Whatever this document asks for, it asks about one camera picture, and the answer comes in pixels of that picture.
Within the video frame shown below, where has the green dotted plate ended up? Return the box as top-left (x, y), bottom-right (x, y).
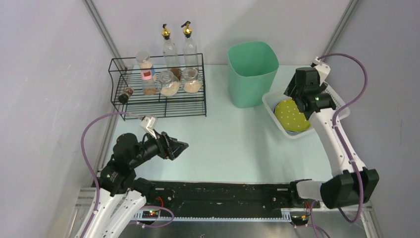
top-left (273, 99), bottom-right (311, 132)

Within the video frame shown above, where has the small black cap spice bottle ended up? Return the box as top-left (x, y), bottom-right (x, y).
top-left (118, 87), bottom-right (135, 104)

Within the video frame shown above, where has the black wire rack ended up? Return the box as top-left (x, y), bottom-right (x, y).
top-left (108, 53), bottom-right (207, 118)

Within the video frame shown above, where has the pink lid spice shaker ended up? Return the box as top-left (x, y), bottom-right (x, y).
top-left (141, 69), bottom-right (157, 95)

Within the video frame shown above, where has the round glass jar silver lid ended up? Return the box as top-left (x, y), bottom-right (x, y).
top-left (158, 70), bottom-right (180, 97)

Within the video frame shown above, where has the oil bottle gold spout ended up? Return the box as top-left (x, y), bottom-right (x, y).
top-left (181, 21), bottom-right (199, 69)
top-left (161, 24), bottom-right (181, 80)

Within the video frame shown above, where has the tall jar blue label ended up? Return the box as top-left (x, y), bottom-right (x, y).
top-left (136, 51), bottom-right (154, 70)

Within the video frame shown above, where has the blue plate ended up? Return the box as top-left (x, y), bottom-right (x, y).
top-left (287, 131), bottom-right (308, 136)

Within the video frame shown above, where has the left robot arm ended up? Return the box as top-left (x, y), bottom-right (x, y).
top-left (76, 132), bottom-right (189, 238)

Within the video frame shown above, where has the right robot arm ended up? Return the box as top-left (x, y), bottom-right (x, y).
top-left (285, 67), bottom-right (379, 209)

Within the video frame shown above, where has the white plastic basket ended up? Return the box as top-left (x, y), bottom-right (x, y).
top-left (262, 82), bottom-right (350, 139)

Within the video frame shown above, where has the green plastic bin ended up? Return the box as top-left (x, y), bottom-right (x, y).
top-left (227, 41), bottom-right (279, 108)

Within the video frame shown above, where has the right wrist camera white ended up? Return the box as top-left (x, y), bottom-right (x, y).
top-left (311, 57), bottom-right (331, 84)

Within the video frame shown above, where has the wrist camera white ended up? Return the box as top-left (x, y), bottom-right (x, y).
top-left (311, 57), bottom-right (331, 84)
top-left (140, 115), bottom-right (157, 139)

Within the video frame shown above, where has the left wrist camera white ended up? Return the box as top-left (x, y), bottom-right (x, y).
top-left (140, 115), bottom-right (157, 139)

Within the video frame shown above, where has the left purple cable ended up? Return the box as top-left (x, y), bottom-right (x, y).
top-left (80, 112), bottom-right (174, 238)

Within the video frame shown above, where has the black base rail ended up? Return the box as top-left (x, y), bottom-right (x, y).
top-left (111, 178), bottom-right (313, 219)

